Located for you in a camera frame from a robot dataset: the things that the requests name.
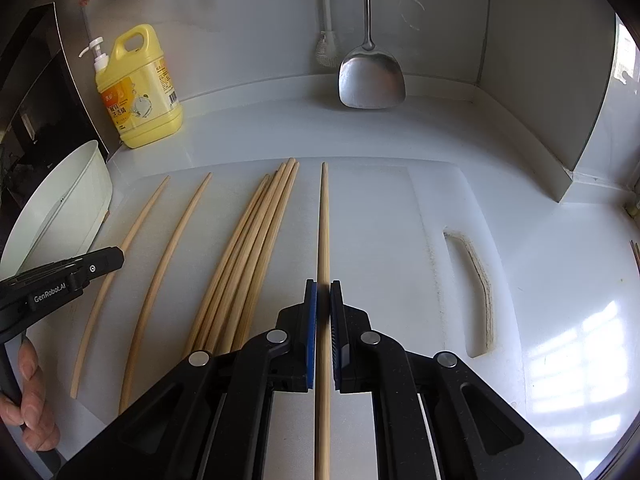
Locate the person's left hand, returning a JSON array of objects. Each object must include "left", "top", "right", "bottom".
[{"left": 1, "top": 338, "right": 60, "bottom": 452}]

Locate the white plastic basin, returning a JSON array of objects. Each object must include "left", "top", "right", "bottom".
[{"left": 1, "top": 140, "right": 113, "bottom": 278}]

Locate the white cutting board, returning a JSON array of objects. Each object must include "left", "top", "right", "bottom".
[{"left": 28, "top": 158, "right": 525, "bottom": 457}]

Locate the yellow dish soap bottle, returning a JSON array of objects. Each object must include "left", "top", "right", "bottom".
[{"left": 83, "top": 24, "right": 183, "bottom": 148}]

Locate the steel spatula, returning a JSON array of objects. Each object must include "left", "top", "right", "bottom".
[{"left": 337, "top": 0, "right": 406, "bottom": 110}]

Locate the white bottle brush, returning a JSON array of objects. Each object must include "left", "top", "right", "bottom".
[{"left": 314, "top": 0, "right": 340, "bottom": 68}]

